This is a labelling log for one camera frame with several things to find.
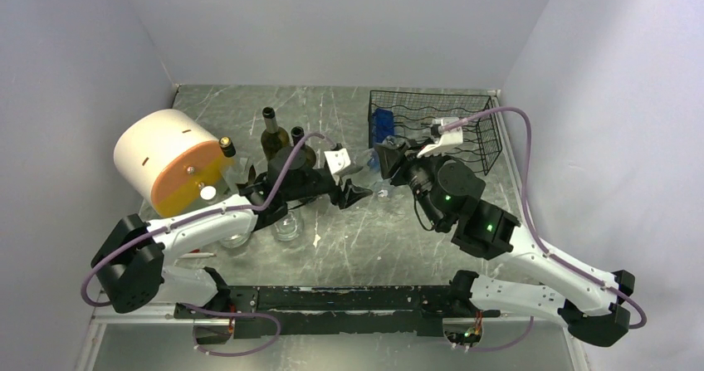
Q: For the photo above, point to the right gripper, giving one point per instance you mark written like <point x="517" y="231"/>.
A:
<point x="390" y="157"/>

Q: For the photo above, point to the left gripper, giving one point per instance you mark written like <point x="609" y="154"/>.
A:
<point x="349" y="194"/>

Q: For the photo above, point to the clear slim glass bottle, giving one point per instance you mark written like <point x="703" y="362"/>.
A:
<point x="369" y="176"/>

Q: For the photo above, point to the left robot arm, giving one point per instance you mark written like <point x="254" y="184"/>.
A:
<point x="135" y="264"/>

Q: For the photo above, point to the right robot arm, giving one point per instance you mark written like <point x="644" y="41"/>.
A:
<point x="585" y="300"/>

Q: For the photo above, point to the clear bottle white cap middle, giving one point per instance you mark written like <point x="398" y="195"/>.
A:
<point x="289" y="228"/>

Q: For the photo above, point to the dark green wine bottle rear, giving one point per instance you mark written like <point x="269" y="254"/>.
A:
<point x="273" y="137"/>

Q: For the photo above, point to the clear bottle with label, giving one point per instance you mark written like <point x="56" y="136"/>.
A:
<point x="237" y="172"/>

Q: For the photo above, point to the clear round bottle white cap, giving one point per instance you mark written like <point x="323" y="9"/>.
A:
<point x="232" y="236"/>

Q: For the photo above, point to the white pen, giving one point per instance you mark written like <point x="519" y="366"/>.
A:
<point x="198" y="255"/>

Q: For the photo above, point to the white and orange drum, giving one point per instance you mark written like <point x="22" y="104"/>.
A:
<point x="168" y="158"/>

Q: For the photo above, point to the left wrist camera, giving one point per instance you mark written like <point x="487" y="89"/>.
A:
<point x="338" y="163"/>

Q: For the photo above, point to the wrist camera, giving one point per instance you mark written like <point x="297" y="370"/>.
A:
<point x="338" y="163"/>
<point x="446" y="134"/>

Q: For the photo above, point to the black wire wine rack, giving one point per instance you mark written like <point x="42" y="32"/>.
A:
<point x="418" y="118"/>

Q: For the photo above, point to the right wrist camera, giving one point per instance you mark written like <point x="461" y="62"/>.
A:
<point x="446" y="134"/>

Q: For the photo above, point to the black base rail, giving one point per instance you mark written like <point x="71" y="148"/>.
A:
<point x="296" y="310"/>

